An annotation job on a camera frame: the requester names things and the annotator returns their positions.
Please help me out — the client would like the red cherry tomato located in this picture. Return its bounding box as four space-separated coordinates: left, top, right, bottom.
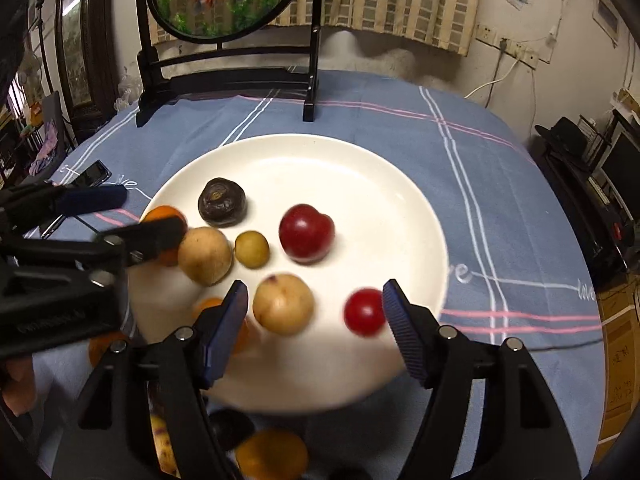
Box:
343 287 387 337

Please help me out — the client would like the black computer desk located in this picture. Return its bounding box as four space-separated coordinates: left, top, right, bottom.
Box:
532 110 640 286

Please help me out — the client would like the small tan longan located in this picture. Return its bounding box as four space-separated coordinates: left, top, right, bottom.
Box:
234 230 270 268

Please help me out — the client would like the cardboard box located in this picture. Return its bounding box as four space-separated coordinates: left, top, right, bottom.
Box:
597 280 640 441

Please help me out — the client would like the large tan passion fruit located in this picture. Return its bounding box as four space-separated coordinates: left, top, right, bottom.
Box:
177 226 234 286

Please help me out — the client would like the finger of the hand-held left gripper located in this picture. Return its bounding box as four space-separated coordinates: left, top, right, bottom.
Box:
0 182 128 233
0 217 187 271

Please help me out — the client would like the blue plaid tablecloth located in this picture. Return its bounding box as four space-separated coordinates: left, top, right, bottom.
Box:
30 69 608 480

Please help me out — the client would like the dark purple passion fruit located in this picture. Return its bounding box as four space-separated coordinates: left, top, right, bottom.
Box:
207 410 257 452

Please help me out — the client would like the round goldfish screen ornament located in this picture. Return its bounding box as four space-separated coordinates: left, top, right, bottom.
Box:
134 0 323 128

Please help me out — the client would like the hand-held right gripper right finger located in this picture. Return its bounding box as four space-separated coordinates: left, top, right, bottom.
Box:
382 279 583 480

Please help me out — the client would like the white oval plate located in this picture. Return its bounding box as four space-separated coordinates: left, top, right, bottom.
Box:
127 133 449 415

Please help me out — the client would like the black hat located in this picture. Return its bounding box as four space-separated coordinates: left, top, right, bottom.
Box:
534 116 588 161

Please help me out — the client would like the computer monitor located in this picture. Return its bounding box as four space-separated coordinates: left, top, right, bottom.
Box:
597 130 640 201

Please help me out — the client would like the white power cable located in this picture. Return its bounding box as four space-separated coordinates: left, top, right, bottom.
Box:
465 42 523 100

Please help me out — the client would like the thin black cable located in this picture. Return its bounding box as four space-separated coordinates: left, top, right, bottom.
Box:
535 336 603 354

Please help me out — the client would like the small orange tangerine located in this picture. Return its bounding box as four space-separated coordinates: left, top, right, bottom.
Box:
235 428 309 480

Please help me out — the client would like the person's left hand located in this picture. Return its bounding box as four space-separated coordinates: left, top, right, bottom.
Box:
0 357 38 417

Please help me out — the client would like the large red plum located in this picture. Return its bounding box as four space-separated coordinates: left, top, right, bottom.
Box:
278 203 335 265

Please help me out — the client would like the wrinkled dark passion fruit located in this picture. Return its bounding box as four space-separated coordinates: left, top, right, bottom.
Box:
197 177 246 228

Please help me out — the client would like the dark wood framed painting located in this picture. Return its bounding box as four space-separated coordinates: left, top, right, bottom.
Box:
52 0 126 136

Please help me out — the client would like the purple cloth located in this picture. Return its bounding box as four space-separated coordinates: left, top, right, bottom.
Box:
32 130 63 171

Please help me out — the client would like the beige checked curtain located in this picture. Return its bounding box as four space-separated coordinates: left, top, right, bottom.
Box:
150 0 486 57

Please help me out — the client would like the dark chair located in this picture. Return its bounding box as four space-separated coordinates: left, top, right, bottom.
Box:
27 91 78 176

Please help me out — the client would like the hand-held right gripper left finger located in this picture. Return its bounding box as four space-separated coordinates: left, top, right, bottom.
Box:
52 280 249 480

